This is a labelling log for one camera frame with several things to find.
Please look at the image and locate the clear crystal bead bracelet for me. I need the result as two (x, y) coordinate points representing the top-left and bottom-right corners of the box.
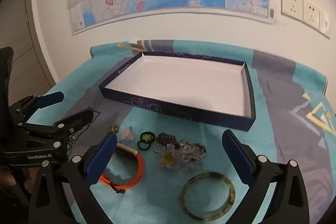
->
(159, 139), (205, 174)

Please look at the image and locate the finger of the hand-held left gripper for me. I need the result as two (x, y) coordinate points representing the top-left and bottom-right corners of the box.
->
(18, 109), (94, 148)
(9, 91), (65, 122)

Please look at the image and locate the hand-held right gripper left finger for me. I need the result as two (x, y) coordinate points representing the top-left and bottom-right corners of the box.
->
(28, 132), (118, 224)

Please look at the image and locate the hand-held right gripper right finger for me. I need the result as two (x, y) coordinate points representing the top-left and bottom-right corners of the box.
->
(222, 130), (310, 224)

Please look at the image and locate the black ring with green stone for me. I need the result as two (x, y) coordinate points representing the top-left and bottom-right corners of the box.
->
(140, 131), (154, 143)

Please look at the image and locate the person's left hand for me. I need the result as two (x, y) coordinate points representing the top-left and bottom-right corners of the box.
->
(0, 167), (37, 193)

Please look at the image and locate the white wall switch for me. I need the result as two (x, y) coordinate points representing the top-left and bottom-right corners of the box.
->
(318, 9), (331, 38)

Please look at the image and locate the green brown bangle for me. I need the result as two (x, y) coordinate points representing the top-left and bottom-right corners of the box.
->
(181, 172), (236, 221)

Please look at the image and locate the orange smart band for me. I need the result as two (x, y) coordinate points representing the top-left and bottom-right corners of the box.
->
(101, 143), (145, 194)

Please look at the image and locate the amber flower ring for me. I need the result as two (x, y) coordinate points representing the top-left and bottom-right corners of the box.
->
(160, 152), (176, 168)

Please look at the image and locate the white wall socket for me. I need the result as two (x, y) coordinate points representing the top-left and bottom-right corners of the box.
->
(280, 0), (303, 22)
(302, 0), (321, 29)

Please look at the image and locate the dark blue shallow box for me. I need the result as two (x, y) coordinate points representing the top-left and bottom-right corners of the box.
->
(98, 51), (256, 132)

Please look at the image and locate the teal grey patterned cloth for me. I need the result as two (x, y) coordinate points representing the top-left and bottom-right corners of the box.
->
(42, 40), (336, 224)

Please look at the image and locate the purple bead bracelet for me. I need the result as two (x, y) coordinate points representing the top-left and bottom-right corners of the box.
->
(155, 132), (206, 159)

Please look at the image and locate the grey door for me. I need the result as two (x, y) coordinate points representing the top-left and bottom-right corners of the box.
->
(0, 0), (61, 94)

